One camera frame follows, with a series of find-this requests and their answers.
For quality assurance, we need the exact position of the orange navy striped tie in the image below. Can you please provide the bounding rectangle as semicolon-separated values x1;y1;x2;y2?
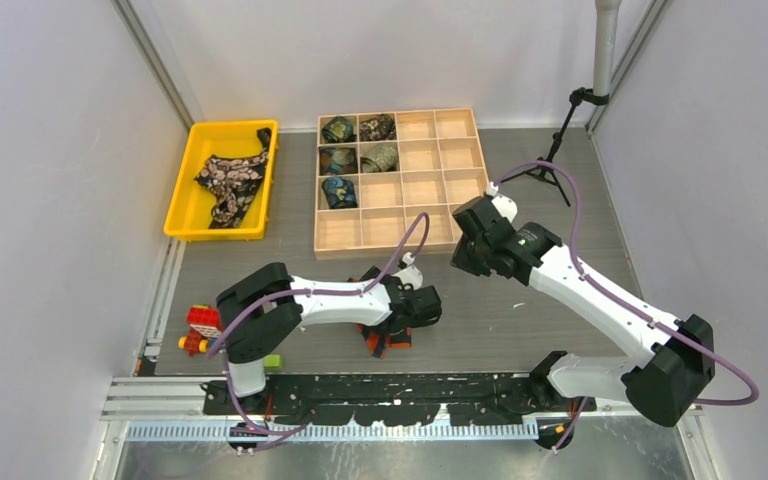
357;324;412;359

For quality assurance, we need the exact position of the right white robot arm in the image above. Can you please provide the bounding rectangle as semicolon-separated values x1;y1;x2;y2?
451;195;715;427

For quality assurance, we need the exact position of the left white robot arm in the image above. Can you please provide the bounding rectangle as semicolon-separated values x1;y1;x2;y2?
210;262;442;414

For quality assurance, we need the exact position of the black mini tripod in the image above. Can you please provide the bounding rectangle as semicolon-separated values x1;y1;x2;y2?
500;87;610;207

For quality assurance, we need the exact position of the wooden grid organizer box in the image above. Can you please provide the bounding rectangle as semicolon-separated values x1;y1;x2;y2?
313;107;488;260

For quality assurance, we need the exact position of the rolled blue teal tie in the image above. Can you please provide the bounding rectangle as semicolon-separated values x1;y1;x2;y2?
321;176;359;210

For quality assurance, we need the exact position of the rolled beige paisley tie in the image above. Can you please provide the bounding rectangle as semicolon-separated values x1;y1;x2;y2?
360;143;399;174

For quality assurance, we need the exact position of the green block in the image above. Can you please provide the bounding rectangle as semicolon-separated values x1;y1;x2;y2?
263;354;283;370

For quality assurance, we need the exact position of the rolled dark floral tie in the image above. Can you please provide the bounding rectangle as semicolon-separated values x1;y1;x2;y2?
358;113;397;142

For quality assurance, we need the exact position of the rolled blue gold tie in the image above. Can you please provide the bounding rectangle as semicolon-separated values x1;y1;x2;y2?
318;147;358;176

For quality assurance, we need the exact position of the rolled green paisley tie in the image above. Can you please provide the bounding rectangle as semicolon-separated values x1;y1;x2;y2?
320;115;356;144

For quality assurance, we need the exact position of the colourful toy car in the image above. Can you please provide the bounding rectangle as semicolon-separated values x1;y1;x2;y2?
177;304;223;356

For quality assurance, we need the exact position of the black pink floral tie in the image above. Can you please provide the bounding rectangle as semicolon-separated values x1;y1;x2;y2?
194;128;272;229

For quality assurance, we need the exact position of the yellow plastic bin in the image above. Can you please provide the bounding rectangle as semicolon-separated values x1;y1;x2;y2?
163;119;279;242

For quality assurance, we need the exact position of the grey metal pole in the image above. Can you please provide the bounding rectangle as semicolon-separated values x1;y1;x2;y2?
592;0;622;102

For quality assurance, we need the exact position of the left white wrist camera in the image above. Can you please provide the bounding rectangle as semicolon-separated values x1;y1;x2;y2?
394;251;424;290

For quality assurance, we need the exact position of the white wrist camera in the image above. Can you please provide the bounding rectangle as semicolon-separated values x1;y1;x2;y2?
394;251;424;290
485;182;518;222

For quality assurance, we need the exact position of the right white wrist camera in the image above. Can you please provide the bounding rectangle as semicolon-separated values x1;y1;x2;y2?
485;182;518;222

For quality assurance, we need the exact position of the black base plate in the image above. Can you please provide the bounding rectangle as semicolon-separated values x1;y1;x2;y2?
239;373;579;427

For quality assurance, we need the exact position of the aluminium front rail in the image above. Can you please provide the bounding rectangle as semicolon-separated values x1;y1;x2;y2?
102;374;703;444

